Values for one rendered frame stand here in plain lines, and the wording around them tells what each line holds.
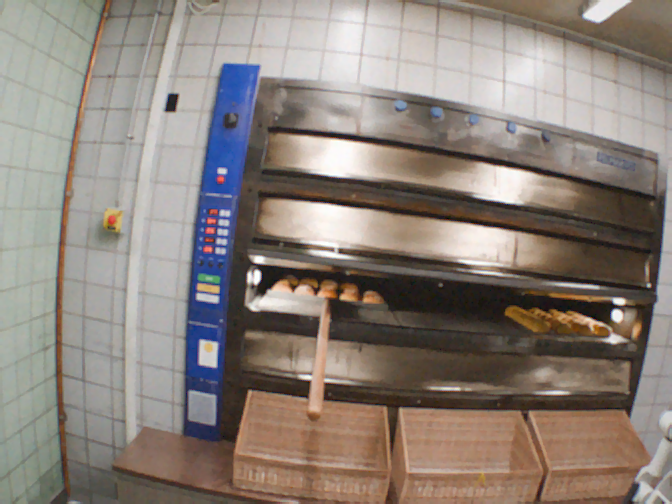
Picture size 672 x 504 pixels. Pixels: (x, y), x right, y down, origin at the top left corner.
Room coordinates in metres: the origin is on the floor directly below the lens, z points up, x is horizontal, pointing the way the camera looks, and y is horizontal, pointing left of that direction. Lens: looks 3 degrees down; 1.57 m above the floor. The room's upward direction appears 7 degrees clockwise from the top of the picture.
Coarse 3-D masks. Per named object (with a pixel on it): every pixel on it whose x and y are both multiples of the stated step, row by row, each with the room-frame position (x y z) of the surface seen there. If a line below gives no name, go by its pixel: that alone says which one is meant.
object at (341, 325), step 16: (272, 320) 2.53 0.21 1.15; (288, 320) 2.53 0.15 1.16; (304, 320) 2.54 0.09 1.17; (320, 320) 2.54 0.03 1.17; (336, 320) 2.55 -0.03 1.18; (400, 336) 2.54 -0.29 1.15; (416, 336) 2.54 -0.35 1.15; (432, 336) 2.54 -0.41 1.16; (448, 336) 2.54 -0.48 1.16; (464, 336) 2.54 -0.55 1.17; (480, 336) 2.55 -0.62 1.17; (496, 336) 2.55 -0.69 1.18; (512, 336) 2.55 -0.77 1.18; (528, 336) 2.58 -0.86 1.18
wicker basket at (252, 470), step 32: (288, 416) 2.47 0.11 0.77; (352, 416) 2.49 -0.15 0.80; (384, 416) 2.43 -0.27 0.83; (256, 448) 2.43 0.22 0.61; (288, 448) 2.44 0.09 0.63; (320, 448) 2.45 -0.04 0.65; (352, 448) 2.45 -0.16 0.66; (384, 448) 2.27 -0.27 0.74; (256, 480) 2.04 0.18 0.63; (288, 480) 2.18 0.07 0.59; (320, 480) 2.22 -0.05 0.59; (352, 480) 2.04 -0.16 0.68; (384, 480) 2.05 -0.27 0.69
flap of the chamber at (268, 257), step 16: (256, 256) 2.39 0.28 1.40; (272, 256) 2.39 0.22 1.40; (288, 256) 2.39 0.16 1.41; (304, 256) 2.39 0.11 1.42; (336, 272) 2.58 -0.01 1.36; (352, 272) 2.51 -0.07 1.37; (368, 272) 2.46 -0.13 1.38; (384, 272) 2.40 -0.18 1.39; (400, 272) 2.39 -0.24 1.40; (416, 272) 2.39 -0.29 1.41; (432, 272) 2.40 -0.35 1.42; (480, 288) 2.56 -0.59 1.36; (496, 288) 2.50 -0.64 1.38; (512, 288) 2.45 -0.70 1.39; (528, 288) 2.40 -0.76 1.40; (544, 288) 2.40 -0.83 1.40; (560, 288) 2.40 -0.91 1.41; (576, 288) 2.41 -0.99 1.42; (640, 304) 2.54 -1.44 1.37
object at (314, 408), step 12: (324, 300) 2.92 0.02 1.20; (324, 312) 2.52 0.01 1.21; (324, 324) 2.24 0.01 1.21; (324, 336) 2.02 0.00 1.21; (324, 348) 1.84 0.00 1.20; (324, 360) 1.70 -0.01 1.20; (324, 372) 1.58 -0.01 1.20; (312, 384) 1.43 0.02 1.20; (312, 396) 1.32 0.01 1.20; (312, 408) 1.23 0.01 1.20; (312, 420) 1.22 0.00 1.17
